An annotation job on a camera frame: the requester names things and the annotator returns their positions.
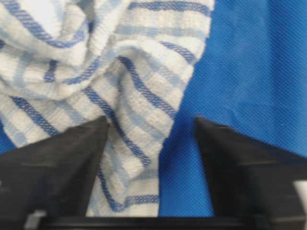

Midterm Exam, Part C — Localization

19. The blue table mat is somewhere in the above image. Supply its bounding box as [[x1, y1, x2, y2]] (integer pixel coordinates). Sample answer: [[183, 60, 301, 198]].
[[0, 0, 307, 216]]

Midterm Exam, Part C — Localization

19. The white blue striped towel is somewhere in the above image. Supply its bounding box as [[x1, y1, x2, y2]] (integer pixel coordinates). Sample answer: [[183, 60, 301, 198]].
[[0, 0, 215, 217]]

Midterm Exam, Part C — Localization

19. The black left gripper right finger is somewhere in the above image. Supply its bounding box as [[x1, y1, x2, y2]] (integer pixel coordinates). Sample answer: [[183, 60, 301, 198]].
[[195, 117, 307, 230]]

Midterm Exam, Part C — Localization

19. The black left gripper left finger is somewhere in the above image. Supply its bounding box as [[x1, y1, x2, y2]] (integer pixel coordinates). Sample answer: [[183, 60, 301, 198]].
[[0, 116, 108, 230]]

